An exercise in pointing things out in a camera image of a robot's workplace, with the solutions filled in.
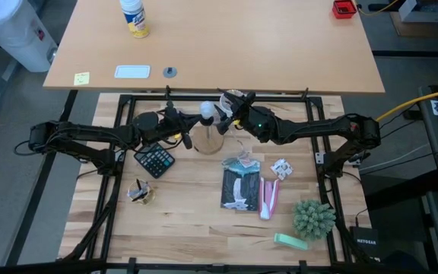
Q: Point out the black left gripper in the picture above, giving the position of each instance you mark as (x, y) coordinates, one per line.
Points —
(154, 127)

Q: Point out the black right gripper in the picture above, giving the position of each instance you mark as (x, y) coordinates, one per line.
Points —
(261, 123)

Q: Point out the lamp stand with wooden base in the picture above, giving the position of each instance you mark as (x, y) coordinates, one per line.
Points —
(207, 142)

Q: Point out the white lightbulb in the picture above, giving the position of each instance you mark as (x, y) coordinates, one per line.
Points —
(207, 109)

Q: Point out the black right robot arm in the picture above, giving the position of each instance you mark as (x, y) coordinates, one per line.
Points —
(318, 127)

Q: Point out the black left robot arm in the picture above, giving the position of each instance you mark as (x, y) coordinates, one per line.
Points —
(82, 131)

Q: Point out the black calculator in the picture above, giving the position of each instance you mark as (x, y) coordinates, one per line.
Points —
(154, 160)

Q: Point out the grey round desk grommet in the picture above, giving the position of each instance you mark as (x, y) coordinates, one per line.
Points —
(170, 72)

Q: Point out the beige wooden desk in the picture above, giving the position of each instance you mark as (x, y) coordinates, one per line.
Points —
(242, 45)

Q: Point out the white patterned packet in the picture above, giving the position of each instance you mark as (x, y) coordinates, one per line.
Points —
(282, 169)

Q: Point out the Yellowstone booklet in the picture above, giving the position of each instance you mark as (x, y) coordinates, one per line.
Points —
(230, 190)

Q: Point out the black pen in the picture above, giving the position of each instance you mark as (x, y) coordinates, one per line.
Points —
(140, 186)

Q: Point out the white rectangular card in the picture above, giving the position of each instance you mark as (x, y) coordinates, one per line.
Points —
(132, 72)

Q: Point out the pink stapler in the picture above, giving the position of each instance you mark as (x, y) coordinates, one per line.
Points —
(268, 201)

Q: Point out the yellow sticky note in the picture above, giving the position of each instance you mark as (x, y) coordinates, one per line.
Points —
(81, 78)

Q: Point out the yellow disinfecting wipes canister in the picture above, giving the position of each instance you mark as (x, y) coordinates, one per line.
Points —
(135, 19)

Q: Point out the green succulent plant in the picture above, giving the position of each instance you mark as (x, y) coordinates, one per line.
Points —
(314, 220)

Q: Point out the mint green box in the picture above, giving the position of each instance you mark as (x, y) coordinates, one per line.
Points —
(291, 241)

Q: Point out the red box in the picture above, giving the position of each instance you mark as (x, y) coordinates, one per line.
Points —
(343, 8)

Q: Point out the black network router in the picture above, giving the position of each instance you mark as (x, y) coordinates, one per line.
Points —
(365, 241)

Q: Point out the white cylindrical appliance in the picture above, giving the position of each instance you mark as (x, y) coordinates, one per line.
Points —
(10, 30)

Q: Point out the grey cardboard box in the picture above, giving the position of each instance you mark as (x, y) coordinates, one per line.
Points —
(420, 11)

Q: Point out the black metal table frame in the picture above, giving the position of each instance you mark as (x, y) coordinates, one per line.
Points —
(280, 97)

